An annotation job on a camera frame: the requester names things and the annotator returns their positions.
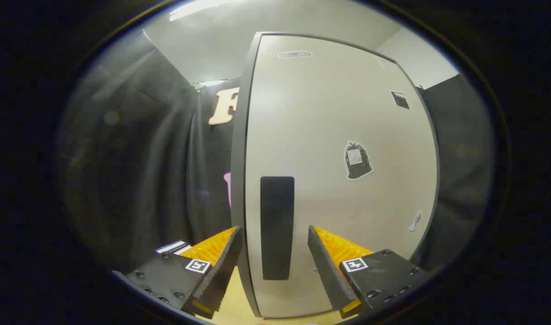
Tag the grey shoe cabinet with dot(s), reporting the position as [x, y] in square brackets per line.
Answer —
[238, 180]

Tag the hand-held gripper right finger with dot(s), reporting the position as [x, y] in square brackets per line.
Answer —
[327, 275]

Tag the dark blue book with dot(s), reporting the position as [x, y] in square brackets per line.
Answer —
[167, 247]

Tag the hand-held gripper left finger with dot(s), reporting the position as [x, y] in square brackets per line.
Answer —
[221, 275]

